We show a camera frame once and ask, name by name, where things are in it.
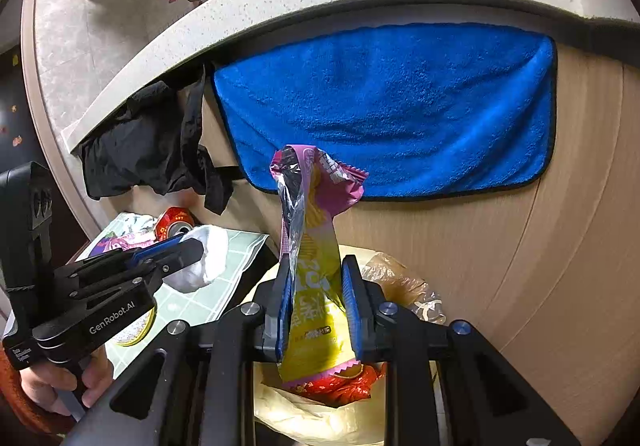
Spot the red drink can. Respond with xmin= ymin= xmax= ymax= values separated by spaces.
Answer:
xmin=154 ymin=206 xmax=197 ymax=244

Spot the translucent plastic bag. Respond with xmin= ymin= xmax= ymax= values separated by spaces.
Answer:
xmin=252 ymin=251 xmax=446 ymax=446

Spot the yellow and pink snack wrapper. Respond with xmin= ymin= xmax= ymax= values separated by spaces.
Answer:
xmin=270 ymin=145 xmax=370 ymax=384

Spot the black cloth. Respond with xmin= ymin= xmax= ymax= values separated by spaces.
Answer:
xmin=80 ymin=66 xmax=241 ymax=216

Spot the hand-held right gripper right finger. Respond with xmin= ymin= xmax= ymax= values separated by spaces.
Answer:
xmin=340 ymin=253 xmax=583 ymax=446

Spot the black door with stickers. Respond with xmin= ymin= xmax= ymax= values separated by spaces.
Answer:
xmin=0 ymin=46 xmax=46 ymax=172

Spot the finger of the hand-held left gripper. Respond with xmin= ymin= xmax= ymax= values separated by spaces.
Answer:
xmin=52 ymin=235 xmax=186 ymax=284
xmin=70 ymin=240 xmax=205 ymax=301

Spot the person's left hand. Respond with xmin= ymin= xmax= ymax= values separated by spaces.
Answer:
xmin=20 ymin=351 xmax=116 ymax=418

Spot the white tissue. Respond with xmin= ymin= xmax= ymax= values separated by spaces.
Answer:
xmin=165 ymin=225 xmax=230 ymax=294

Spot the person's left forearm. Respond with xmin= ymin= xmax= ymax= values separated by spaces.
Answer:
xmin=0 ymin=346 xmax=66 ymax=437

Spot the red crumpled wrapper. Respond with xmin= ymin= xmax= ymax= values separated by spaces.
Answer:
xmin=287 ymin=361 xmax=386 ymax=409

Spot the purple snack packet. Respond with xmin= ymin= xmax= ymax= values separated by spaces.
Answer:
xmin=100 ymin=213 xmax=161 ymax=254

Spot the blue towel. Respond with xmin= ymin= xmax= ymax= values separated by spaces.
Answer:
xmin=212 ymin=23 xmax=558 ymax=201

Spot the green grid mat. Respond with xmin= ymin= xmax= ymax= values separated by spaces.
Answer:
xmin=75 ymin=211 xmax=271 ymax=382

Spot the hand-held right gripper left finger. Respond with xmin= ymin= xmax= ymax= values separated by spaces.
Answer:
xmin=62 ymin=253 xmax=293 ymax=446

